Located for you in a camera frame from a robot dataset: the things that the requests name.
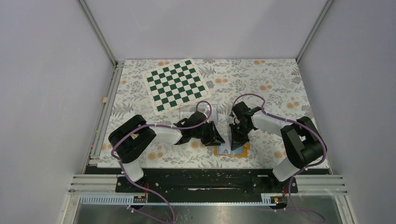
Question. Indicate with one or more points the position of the green white chessboard mat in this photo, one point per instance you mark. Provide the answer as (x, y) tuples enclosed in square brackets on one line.
[(174, 85)]

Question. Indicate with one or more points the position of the white card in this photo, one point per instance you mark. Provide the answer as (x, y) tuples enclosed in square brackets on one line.
[(225, 148)]

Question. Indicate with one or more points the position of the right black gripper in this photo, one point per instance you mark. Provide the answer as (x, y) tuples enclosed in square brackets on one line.
[(237, 141)]

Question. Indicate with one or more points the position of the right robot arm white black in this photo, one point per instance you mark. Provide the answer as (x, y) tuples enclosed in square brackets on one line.
[(302, 142)]

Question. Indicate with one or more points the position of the floral tablecloth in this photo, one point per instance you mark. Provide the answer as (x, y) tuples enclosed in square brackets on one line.
[(274, 82)]

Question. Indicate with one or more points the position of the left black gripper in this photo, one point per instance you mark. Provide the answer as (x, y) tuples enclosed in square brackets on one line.
[(213, 134)]

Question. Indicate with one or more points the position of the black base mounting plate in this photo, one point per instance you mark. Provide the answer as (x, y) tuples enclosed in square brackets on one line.
[(208, 185)]

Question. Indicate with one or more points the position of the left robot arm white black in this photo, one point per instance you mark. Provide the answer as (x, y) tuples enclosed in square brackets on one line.
[(127, 150)]

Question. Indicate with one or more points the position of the clear plastic box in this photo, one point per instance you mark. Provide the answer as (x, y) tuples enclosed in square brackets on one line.
[(198, 109)]

